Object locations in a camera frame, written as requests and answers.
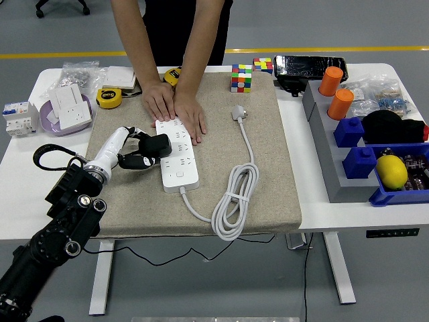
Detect person's left hand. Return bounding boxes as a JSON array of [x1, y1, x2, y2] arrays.
[[172, 90, 207, 146]]

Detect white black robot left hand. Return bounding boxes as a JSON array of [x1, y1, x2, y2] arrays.
[[93, 125, 162, 170]]

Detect person's right hand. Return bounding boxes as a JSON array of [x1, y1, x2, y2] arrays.
[[141, 81, 178, 122]]

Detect white power strip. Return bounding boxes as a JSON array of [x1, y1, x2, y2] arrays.
[[155, 117, 200, 194]]

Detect thin black adapter cord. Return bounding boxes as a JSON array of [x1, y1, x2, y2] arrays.
[[82, 234, 276, 268]]

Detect yellow tape measure red label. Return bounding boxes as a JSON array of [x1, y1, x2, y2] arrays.
[[163, 66, 182, 90]]

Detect grey-brown mat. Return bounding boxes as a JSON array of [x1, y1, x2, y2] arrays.
[[85, 71, 302, 239]]

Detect colourful puzzle cube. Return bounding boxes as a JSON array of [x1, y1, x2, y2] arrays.
[[230, 63, 253, 94], [252, 57, 274, 75]]

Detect purple bowl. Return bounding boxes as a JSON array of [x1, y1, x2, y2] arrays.
[[39, 93, 98, 138]]

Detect clear bag of screws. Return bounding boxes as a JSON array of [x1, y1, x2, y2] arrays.
[[61, 60, 111, 97]]

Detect white circuit breaker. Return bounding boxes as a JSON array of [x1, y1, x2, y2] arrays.
[[2, 101, 40, 138]]

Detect black stand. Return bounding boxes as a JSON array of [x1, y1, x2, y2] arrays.
[[273, 77, 309, 98]]

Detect glossy black wrapped box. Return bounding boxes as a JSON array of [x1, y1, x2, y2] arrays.
[[273, 55, 349, 81]]

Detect white table leg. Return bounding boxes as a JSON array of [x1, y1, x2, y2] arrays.
[[322, 231, 357, 305], [88, 238, 117, 316]]

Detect orange cylinder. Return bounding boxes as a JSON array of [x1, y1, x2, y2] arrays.
[[318, 66, 345, 97], [327, 89, 355, 121]]

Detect grey stepped block base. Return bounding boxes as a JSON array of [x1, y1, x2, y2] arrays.
[[302, 79, 381, 204]]

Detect black office chair base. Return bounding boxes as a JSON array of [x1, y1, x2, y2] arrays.
[[35, 0, 90, 18]]

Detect blue block with knob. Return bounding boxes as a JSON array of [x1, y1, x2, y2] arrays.
[[333, 116, 365, 148], [341, 146, 378, 180]]

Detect grey box under table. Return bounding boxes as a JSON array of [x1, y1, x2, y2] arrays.
[[284, 233, 314, 251]]

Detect clear bag of small parts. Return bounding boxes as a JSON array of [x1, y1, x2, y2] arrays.
[[341, 80, 376, 118]]

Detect black cloth bundle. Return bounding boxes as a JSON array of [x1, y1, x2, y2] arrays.
[[361, 109, 429, 145]]

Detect clear bag of resistors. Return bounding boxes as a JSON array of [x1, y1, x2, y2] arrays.
[[368, 75, 422, 120]]

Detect blue plastic bin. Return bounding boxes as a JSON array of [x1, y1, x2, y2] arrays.
[[363, 142, 429, 207]]

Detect yellow lemon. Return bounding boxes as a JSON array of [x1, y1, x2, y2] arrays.
[[375, 154, 409, 191]]

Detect dark cylindrical components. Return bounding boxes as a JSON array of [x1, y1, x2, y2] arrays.
[[378, 149, 429, 192]]

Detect black table control panel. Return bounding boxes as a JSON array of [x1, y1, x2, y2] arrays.
[[365, 227, 420, 239]]

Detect white wall socket panel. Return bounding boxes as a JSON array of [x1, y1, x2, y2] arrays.
[[57, 102, 94, 131]]

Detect white wall switch plate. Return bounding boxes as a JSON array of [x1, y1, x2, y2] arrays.
[[102, 66, 137, 91]]

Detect white power cord with plug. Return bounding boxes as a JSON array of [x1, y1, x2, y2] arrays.
[[180, 104, 261, 242]]

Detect white switch panel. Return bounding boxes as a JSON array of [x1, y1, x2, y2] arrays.
[[48, 83, 84, 113]]

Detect black hanging cable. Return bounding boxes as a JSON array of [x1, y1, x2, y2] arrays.
[[303, 233, 314, 322]]

